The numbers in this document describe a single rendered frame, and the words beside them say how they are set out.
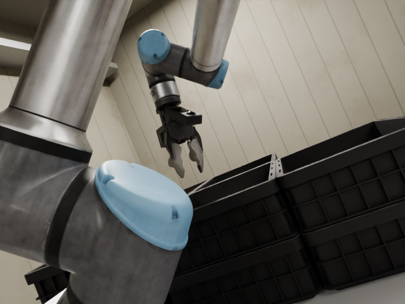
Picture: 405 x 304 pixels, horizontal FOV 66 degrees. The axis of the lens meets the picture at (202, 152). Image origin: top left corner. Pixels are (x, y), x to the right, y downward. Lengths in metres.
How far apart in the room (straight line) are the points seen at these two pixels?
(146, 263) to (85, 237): 0.06
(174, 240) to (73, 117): 0.17
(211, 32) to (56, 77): 0.33
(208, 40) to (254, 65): 2.55
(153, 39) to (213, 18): 0.22
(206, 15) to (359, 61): 2.59
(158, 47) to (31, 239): 0.52
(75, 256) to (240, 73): 2.95
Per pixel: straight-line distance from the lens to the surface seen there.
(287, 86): 3.10
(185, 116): 0.76
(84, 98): 0.38
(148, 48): 0.76
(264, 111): 3.13
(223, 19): 0.59
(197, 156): 0.83
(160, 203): 0.32
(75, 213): 0.34
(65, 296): 0.42
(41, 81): 0.38
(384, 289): 0.63
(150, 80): 0.87
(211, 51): 0.67
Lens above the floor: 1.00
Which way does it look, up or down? 2 degrees up
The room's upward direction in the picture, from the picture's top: 23 degrees counter-clockwise
